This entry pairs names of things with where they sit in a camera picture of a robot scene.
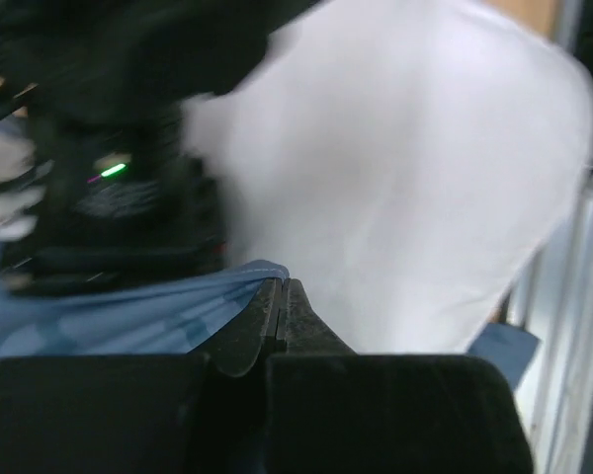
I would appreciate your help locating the white pillow yellow edge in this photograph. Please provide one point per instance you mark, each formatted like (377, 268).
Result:
(404, 160)

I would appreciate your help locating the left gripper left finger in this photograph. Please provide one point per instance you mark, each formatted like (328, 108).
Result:
(201, 412)

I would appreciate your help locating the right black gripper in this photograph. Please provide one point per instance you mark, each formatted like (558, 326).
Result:
(104, 83)

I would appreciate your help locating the aluminium mounting rail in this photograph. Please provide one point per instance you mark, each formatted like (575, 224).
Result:
(553, 300)

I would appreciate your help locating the blue lettered pillowcase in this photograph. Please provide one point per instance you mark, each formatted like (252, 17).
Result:
(104, 316)

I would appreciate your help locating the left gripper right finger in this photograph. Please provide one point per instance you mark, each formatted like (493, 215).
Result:
(332, 413)

